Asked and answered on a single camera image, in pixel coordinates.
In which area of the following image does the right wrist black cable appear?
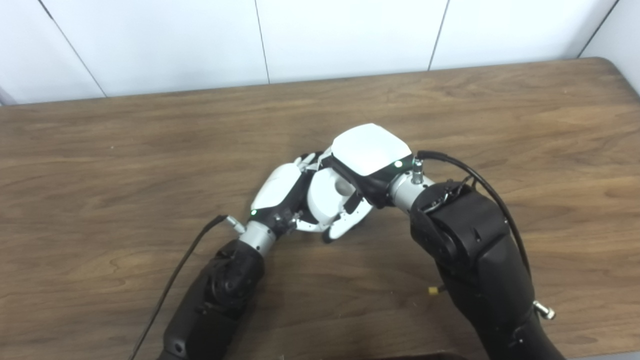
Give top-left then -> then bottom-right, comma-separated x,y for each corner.
416,150 -> 556,321

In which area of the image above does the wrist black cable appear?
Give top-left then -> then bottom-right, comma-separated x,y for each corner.
416,150 -> 556,321
129,215 -> 246,360

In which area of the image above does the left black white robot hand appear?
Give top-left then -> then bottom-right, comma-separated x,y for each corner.
250,152 -> 351,236

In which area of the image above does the round white plastic piece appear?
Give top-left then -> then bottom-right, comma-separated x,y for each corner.
306,167 -> 358,226

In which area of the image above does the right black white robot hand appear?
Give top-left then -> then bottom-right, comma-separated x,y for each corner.
320,123 -> 416,244

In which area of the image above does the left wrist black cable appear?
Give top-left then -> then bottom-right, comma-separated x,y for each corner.
129,215 -> 246,360

